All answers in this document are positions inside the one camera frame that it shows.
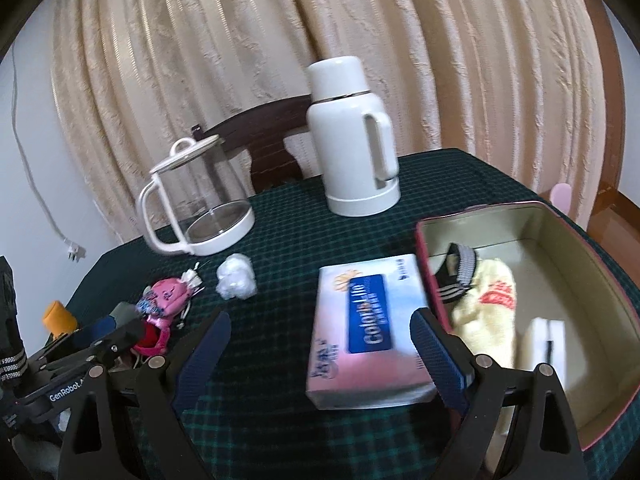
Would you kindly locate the white thermos jug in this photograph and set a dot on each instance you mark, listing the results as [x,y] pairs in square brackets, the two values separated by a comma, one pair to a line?
[345,150]

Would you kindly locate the small orange case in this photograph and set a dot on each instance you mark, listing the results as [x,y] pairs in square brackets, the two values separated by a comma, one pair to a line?
[59,317]

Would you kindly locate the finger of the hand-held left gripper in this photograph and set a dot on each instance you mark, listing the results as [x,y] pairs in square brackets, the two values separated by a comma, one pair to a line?
[97,329]
[127,335]

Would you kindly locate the yellow cloth with red print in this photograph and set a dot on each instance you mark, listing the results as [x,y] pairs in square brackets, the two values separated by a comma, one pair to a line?
[487,310]

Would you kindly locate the red tin box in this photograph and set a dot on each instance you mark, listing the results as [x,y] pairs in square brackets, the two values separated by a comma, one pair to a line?
[590,255]

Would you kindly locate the black white striped sock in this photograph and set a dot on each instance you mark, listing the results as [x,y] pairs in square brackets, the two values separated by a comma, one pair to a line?
[457,275]

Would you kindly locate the small pink rounded object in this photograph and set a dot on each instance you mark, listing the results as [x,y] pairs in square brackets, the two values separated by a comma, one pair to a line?
[560,196]

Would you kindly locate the dark wooden chair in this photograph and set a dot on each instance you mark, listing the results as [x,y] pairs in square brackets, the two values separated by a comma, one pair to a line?
[270,145]

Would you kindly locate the pink headband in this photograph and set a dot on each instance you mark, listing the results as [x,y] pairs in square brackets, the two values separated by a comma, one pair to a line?
[155,340]

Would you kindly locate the tissue pack with blue label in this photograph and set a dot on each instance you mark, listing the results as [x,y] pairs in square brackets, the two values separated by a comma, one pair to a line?
[365,320]

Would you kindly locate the white plastic bag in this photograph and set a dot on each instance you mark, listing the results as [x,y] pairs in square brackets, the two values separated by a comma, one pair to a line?
[236,277]

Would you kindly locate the small white box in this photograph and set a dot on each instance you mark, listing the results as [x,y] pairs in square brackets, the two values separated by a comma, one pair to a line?
[547,345]

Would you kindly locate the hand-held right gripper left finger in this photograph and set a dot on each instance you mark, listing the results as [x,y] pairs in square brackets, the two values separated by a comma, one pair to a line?
[200,355]

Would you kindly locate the beige curtain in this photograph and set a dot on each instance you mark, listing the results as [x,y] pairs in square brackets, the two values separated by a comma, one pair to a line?
[200,60]

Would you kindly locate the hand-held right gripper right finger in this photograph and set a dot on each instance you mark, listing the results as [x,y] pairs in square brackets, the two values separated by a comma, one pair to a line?
[440,355]

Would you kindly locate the green checked tablecloth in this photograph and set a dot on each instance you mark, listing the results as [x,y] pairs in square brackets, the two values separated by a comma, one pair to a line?
[300,240]

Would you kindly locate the pink printed pouch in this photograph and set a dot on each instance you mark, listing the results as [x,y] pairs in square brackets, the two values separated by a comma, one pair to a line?
[165,297]

